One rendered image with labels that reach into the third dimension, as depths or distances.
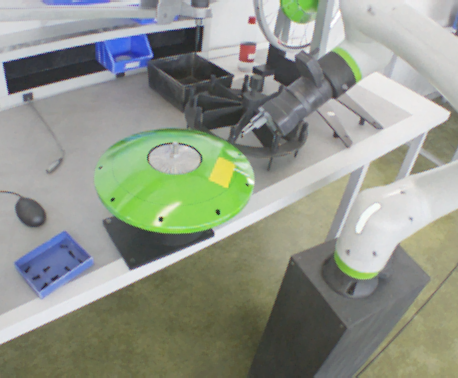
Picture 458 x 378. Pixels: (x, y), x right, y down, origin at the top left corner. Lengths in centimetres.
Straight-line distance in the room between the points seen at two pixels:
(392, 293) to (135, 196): 67
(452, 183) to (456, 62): 31
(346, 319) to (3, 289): 73
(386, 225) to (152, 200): 46
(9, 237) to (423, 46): 88
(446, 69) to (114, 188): 59
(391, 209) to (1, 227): 84
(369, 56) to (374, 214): 33
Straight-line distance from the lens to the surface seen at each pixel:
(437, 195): 91
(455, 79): 66
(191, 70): 151
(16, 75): 152
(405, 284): 107
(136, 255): 79
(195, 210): 67
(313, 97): 80
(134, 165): 74
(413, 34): 70
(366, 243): 84
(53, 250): 84
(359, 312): 95
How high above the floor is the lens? 153
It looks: 39 degrees down
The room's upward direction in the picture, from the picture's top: 8 degrees clockwise
